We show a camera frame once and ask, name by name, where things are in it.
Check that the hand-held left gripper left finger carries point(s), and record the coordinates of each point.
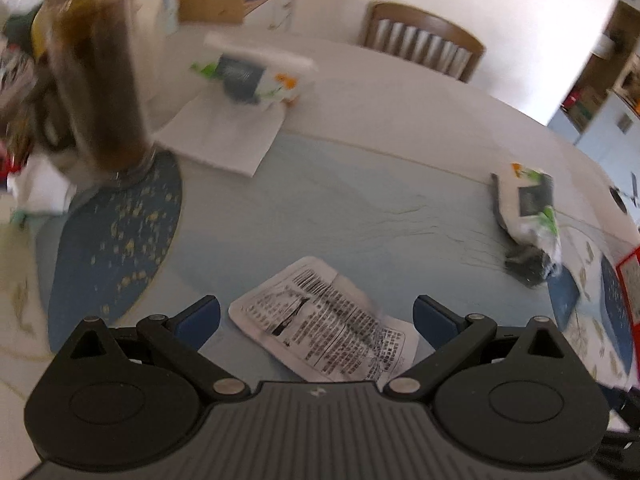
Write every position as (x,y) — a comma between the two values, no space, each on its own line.
(200,320)

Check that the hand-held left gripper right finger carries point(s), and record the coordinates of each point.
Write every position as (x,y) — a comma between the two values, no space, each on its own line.
(435,321)

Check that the white printed wrapper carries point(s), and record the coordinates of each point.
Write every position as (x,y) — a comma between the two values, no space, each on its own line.
(325,330)

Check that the red cardboard box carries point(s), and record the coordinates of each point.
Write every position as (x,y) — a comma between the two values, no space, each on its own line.
(630,285)

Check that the white desktop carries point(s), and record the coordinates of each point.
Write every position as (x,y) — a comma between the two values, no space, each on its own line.
(400,100)

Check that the black crumpled wrapper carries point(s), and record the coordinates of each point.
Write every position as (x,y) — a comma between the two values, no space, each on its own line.
(525,264)

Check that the white blue tissue pack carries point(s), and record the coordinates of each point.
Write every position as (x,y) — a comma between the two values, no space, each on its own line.
(530,205)
(250,77)

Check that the white paper sheet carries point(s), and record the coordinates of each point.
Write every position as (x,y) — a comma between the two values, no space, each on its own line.
(220,135)

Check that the black round dish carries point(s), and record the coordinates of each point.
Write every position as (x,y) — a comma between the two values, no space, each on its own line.
(620,201)

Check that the pale blue cabinet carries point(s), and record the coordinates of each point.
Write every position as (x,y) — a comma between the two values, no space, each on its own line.
(600,125)

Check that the glass jar with brown contents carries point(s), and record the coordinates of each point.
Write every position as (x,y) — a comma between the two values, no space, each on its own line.
(95,80)

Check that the wooden chair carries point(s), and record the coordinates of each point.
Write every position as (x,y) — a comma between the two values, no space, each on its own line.
(425,35)

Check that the white drawer cabinet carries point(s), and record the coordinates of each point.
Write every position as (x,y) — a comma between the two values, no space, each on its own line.
(272,10)

